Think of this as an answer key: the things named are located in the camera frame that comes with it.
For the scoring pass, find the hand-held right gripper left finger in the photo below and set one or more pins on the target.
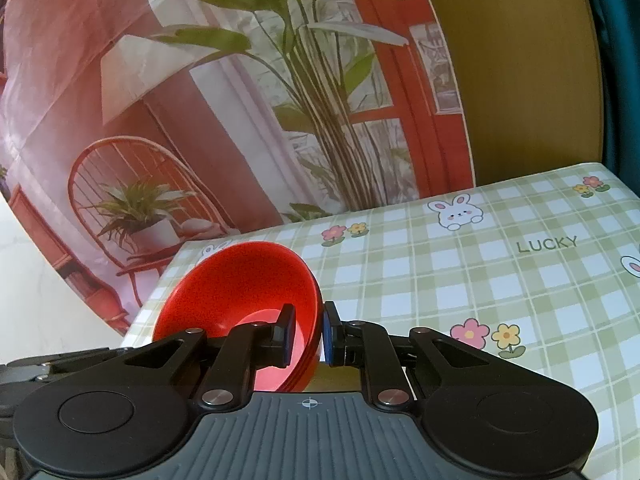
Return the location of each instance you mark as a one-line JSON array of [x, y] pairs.
[[287, 336]]

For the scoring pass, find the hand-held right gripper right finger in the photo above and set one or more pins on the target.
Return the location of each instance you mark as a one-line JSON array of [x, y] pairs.
[[327, 341]]

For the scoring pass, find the green checked tablecloth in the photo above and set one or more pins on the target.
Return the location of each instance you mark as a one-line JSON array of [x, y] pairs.
[[450, 285]]

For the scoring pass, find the teal curtain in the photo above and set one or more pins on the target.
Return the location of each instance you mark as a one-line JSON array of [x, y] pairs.
[[617, 60]]

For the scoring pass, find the printed wall poster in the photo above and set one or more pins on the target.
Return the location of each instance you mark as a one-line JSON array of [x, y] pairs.
[[225, 135]]

